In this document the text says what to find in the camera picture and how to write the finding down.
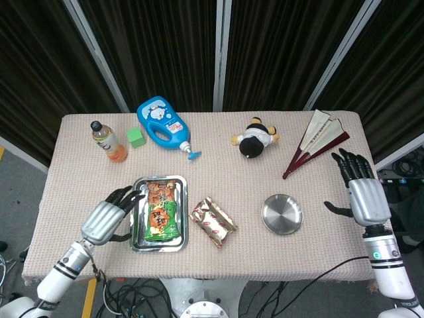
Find black pleated curtain panel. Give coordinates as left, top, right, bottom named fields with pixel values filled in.
left=0, top=0, right=122, bottom=166
left=314, top=0, right=424, bottom=163
left=223, top=0, right=365, bottom=112
left=78, top=0, right=218, bottom=113

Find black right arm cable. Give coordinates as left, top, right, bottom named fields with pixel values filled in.
left=281, top=255, right=370, bottom=318

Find rectangular steel tray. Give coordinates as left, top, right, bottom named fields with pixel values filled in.
left=129, top=176, right=189, bottom=253

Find white partition frame post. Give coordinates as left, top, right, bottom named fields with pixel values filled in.
left=62, top=0, right=130, bottom=113
left=0, top=135, right=49, bottom=174
left=211, top=0, right=233, bottom=112
left=303, top=0, right=378, bottom=112
left=376, top=135, right=424, bottom=172

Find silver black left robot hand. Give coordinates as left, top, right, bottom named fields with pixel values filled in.
left=80, top=185, right=146, bottom=246

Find blue detergent bottle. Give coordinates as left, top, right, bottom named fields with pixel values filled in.
left=136, top=95, right=202, bottom=162

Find green cube block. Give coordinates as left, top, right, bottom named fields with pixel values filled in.
left=126, top=127, right=147, bottom=149

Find round steel plate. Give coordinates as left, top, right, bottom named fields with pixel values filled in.
left=260, top=193, right=304, bottom=236

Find orange drink bottle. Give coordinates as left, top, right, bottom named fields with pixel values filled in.
left=90, top=121, right=129, bottom=162

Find floor cable bundle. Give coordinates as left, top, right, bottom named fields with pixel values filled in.
left=94, top=278, right=180, bottom=318

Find pink woven tablecloth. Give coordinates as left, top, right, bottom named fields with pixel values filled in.
left=21, top=111, right=395, bottom=286

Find black white plush toy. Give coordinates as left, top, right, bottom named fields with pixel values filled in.
left=231, top=117, right=280, bottom=161

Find coiled black cables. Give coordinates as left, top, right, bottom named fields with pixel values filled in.
left=392, top=154, right=424, bottom=180

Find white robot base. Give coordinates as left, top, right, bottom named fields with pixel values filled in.
left=158, top=278, right=249, bottom=318

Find folding paper fan red ribs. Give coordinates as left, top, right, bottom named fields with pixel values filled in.
left=282, top=109, right=351, bottom=180

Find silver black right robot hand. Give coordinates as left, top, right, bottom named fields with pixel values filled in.
left=323, top=148, right=392, bottom=228

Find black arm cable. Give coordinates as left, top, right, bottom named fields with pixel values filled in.
left=87, top=253, right=110, bottom=294
left=281, top=255, right=370, bottom=318

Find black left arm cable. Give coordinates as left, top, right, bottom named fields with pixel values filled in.
left=87, top=253, right=110, bottom=294

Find green snack bag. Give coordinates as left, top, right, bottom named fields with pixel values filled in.
left=144, top=180, right=182, bottom=242

